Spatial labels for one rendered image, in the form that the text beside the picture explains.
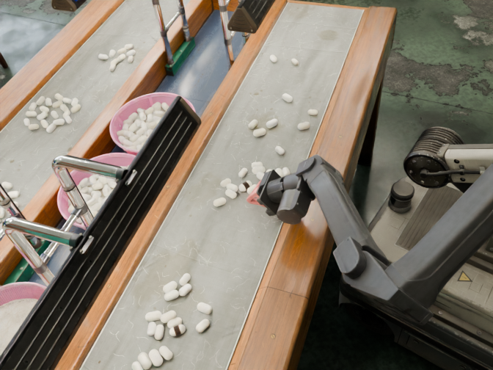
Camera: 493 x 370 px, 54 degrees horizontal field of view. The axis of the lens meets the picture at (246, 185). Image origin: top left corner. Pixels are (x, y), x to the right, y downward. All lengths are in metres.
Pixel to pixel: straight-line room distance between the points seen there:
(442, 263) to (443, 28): 2.73
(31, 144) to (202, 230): 0.67
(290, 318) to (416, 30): 2.49
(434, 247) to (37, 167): 1.19
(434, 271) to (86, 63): 1.51
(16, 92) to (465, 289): 1.55
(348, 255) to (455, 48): 2.51
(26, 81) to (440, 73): 2.12
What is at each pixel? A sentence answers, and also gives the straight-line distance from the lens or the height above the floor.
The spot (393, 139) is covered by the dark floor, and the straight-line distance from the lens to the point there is 2.53.
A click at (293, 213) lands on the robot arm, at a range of 1.09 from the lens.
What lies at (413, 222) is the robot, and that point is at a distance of 1.61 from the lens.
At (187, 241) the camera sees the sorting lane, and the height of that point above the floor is 0.74.
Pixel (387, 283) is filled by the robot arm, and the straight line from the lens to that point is 0.71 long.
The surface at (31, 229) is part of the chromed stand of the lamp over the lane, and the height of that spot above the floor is 1.12.
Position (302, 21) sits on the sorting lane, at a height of 0.74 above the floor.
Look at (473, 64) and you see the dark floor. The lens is 3.09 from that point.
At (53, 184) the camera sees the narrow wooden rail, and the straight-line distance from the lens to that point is 1.47.
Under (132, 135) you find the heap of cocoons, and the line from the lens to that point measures 1.56.
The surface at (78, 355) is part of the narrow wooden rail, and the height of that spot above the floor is 0.76.
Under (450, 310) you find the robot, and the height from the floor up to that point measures 0.38.
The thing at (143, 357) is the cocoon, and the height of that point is 0.76.
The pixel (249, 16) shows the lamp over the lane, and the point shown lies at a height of 1.08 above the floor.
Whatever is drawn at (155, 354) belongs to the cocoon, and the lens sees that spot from 1.10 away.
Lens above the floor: 1.75
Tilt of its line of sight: 49 degrees down
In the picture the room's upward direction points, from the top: 8 degrees counter-clockwise
